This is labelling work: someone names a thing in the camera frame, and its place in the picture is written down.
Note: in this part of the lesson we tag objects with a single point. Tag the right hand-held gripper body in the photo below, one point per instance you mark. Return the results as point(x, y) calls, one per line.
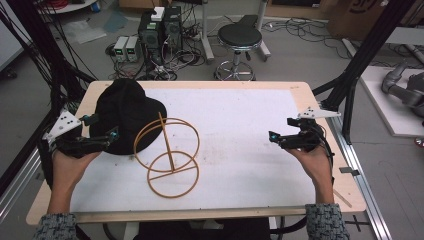
point(310, 133)

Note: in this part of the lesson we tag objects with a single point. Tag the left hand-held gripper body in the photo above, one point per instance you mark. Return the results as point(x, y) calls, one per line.
point(63, 125)

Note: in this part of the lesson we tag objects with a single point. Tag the black hat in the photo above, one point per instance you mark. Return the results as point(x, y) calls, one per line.
point(128, 113)

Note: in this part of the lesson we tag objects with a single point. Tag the person's right hand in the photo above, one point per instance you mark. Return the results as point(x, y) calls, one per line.
point(315, 166)

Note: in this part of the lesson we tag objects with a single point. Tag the person's left hand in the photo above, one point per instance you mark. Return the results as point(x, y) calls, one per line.
point(68, 173)

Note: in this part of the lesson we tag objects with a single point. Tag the white table mat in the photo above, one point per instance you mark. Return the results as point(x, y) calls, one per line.
point(240, 140)

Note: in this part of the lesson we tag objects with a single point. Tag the thin wooden stick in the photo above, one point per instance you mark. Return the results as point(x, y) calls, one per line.
point(342, 198)

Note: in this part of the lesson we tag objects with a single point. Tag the white platform board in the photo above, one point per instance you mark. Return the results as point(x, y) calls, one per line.
point(383, 110)

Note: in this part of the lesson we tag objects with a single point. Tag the grey power supply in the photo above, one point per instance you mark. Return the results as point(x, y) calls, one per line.
point(133, 48)
point(120, 48)

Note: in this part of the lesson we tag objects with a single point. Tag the white paper sheet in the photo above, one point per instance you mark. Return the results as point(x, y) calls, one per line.
point(85, 31)

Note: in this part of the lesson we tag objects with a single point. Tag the teal sheet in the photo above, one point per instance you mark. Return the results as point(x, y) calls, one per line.
point(115, 21)

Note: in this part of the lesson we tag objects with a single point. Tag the black computer tower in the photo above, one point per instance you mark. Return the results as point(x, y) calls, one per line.
point(150, 38)
point(172, 28)

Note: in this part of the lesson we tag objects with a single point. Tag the black round stool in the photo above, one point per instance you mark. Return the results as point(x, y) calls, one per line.
point(240, 35)

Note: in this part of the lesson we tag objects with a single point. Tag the blue tape roll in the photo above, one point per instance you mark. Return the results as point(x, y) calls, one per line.
point(95, 6)

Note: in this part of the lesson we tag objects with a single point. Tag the white round table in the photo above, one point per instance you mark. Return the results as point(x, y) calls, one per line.
point(66, 6)

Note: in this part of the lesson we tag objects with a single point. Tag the person's lap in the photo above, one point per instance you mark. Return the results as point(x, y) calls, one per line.
point(200, 230)

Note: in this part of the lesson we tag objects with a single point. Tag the white box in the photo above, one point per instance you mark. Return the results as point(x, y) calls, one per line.
point(157, 14)

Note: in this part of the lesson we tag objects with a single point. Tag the cardboard box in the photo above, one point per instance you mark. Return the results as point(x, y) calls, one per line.
point(363, 16)

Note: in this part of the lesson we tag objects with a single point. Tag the small metal bracket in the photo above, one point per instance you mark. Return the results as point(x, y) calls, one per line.
point(349, 171)

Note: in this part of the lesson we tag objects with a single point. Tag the aluminium rail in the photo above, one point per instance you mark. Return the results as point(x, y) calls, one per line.
point(16, 186)
point(363, 186)

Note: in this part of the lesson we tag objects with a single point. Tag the black metal frame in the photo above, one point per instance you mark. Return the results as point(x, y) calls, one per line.
point(30, 50)
point(366, 50)

